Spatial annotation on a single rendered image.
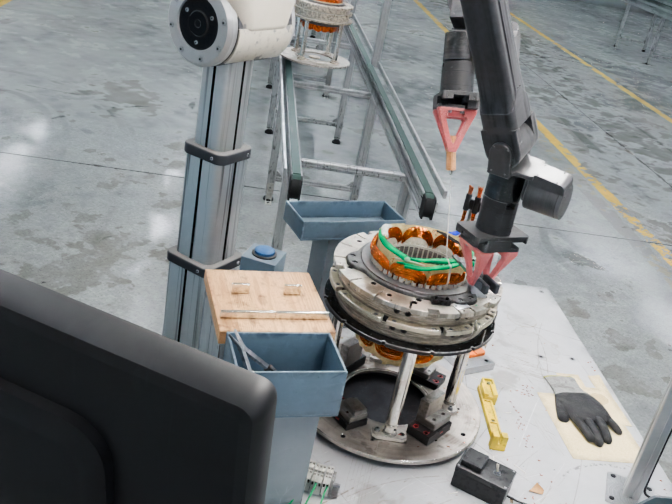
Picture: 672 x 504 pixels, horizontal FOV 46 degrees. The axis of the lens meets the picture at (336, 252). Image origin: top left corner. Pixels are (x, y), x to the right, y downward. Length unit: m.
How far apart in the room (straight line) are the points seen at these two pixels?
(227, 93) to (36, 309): 1.31
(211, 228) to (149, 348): 1.40
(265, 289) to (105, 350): 1.08
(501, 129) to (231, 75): 0.62
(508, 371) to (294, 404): 0.77
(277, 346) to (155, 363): 0.98
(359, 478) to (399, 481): 0.07
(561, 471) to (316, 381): 0.62
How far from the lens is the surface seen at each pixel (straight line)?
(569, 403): 1.81
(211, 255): 1.72
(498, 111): 1.17
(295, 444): 1.28
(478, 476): 1.47
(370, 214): 1.84
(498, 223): 1.26
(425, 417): 1.54
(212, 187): 1.65
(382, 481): 1.46
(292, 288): 1.36
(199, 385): 0.28
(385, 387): 1.69
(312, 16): 4.23
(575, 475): 1.64
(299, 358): 1.29
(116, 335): 0.30
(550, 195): 1.22
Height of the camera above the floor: 1.73
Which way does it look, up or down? 26 degrees down
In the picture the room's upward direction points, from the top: 11 degrees clockwise
